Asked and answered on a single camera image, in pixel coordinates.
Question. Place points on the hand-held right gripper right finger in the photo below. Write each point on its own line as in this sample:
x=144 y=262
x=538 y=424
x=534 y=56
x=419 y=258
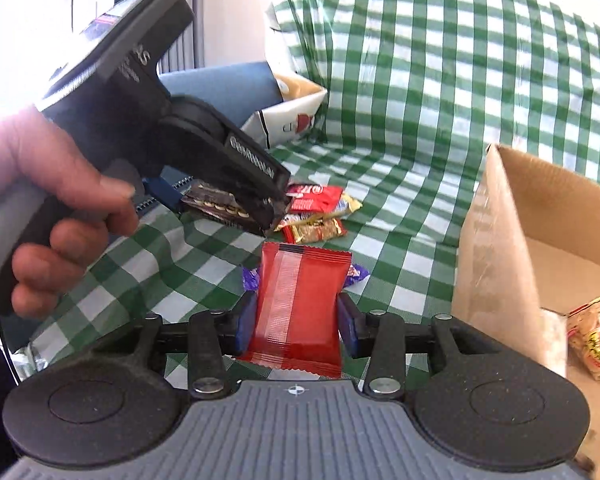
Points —
x=348 y=327

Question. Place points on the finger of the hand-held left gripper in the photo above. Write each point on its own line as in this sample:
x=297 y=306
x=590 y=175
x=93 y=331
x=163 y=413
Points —
x=260 y=165
x=162 y=192

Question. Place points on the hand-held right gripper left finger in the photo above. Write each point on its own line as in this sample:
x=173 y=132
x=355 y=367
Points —
x=245 y=325

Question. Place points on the plain red snack packet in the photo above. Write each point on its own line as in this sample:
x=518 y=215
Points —
x=295 y=310

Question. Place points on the dark brown snack packet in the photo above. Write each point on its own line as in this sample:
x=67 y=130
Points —
x=215 y=205

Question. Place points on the brown cardboard box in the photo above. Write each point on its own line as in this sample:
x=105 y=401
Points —
x=495 y=240

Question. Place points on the person's left hand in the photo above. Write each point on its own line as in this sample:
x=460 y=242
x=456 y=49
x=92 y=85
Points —
x=40 y=150

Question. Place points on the spiral notebook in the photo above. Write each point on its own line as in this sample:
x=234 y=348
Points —
x=141 y=206

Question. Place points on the purple snack packet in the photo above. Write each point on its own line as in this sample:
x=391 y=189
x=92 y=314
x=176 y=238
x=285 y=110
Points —
x=355 y=274

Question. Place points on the white printed paper bag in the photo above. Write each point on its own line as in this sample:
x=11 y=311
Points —
x=290 y=120

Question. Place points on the red snack packet white label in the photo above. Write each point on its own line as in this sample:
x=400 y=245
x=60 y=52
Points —
x=315 y=195

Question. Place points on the yellow red snack packet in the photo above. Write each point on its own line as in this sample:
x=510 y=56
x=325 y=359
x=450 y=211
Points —
x=315 y=232

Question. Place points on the grey curtain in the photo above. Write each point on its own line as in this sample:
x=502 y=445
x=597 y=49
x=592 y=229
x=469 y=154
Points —
x=182 y=15

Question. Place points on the blue sofa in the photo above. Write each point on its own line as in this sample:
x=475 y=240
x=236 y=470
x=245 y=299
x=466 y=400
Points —
x=220 y=82

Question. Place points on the green checked cloth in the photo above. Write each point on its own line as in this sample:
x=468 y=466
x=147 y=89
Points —
x=430 y=85

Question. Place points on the puffed rice snack packet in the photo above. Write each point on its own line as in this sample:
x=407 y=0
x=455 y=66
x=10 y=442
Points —
x=597 y=335

